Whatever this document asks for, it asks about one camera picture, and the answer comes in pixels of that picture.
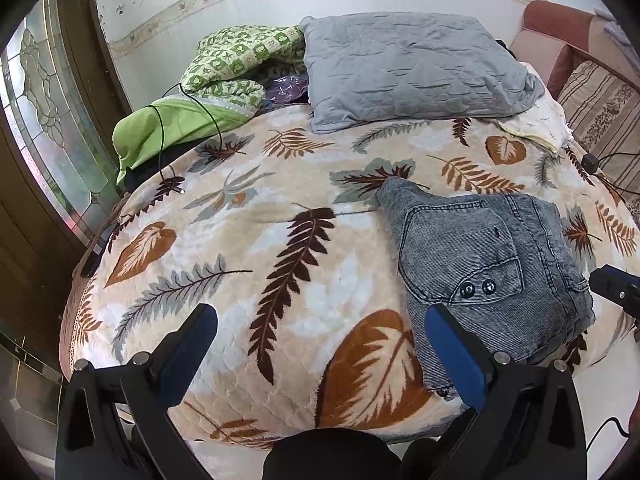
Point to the striped cushion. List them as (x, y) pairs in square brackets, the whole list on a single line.
[(605, 110)]

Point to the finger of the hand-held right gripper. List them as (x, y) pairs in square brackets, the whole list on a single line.
[(612, 285)]

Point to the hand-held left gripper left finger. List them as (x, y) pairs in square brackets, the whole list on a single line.
[(192, 345)]

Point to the wooden door with stained glass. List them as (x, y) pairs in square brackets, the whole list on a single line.
[(20, 210)]

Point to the black power adapter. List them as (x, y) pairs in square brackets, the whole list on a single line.
[(589, 163)]

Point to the black phone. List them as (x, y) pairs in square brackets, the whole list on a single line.
[(97, 250)]

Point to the green patterned quilt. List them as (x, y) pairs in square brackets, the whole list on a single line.
[(230, 55)]

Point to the purple cloth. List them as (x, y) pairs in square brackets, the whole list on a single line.
[(285, 90)]

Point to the leaf print blanket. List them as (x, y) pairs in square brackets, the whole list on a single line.
[(250, 240)]

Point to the cream cloth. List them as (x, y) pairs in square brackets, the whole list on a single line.
[(540, 120)]

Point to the grey denim pants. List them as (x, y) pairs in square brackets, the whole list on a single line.
[(475, 250)]

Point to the pink sofa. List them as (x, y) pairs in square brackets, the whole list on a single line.
[(545, 35)]

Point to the dark cloth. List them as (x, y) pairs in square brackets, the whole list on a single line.
[(145, 170)]

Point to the grey quilted pillow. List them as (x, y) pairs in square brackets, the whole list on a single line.
[(410, 70)]

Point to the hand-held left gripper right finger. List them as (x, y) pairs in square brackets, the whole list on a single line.
[(452, 350)]

